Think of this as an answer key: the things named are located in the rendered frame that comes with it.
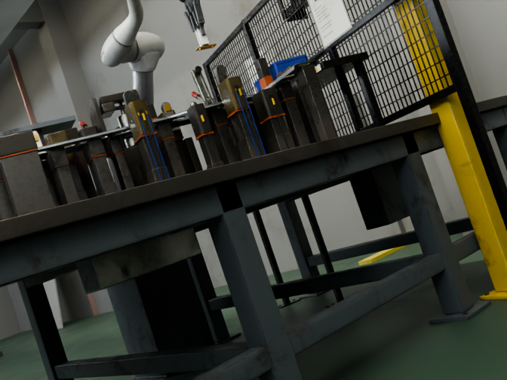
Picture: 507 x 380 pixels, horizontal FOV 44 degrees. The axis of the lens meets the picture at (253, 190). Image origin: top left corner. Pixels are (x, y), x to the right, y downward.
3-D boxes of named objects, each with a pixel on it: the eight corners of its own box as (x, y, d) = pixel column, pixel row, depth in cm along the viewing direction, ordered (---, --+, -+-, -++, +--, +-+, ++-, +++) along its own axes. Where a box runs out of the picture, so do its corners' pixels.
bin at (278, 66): (282, 90, 270) (272, 62, 270) (262, 109, 299) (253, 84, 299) (316, 81, 275) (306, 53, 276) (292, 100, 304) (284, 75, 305)
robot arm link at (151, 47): (120, 185, 320) (152, 175, 337) (141, 193, 311) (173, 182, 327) (115, 31, 293) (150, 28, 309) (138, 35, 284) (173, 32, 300)
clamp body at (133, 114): (164, 200, 203) (130, 99, 205) (154, 206, 214) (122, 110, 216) (182, 195, 206) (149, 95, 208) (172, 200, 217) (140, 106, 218)
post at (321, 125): (329, 145, 214) (302, 66, 215) (322, 149, 218) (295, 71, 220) (341, 142, 216) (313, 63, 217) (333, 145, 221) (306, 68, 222)
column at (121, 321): (134, 379, 303) (92, 249, 306) (185, 354, 324) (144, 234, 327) (167, 378, 280) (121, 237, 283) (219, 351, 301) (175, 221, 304)
